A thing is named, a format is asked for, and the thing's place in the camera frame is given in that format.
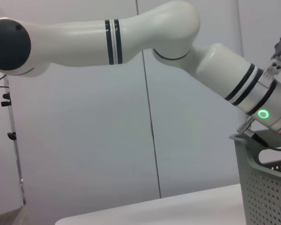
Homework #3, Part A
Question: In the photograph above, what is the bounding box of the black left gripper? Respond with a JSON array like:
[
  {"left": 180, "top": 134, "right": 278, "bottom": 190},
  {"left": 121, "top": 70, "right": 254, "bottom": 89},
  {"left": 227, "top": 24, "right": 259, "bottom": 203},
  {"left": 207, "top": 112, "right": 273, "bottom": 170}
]
[{"left": 249, "top": 129, "right": 281, "bottom": 149}]

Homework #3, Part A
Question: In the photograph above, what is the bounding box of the silver stand pole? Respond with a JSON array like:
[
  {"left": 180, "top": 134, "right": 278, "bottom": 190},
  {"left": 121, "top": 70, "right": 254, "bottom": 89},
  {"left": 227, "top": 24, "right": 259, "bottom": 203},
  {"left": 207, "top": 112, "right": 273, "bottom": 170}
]
[{"left": 3, "top": 75, "right": 27, "bottom": 208}]

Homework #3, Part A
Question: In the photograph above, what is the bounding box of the grey perforated storage bin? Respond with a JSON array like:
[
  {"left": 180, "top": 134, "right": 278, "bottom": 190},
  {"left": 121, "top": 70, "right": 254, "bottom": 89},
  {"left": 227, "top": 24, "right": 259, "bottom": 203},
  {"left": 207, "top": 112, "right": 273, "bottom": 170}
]
[{"left": 229, "top": 130, "right": 281, "bottom": 225}]

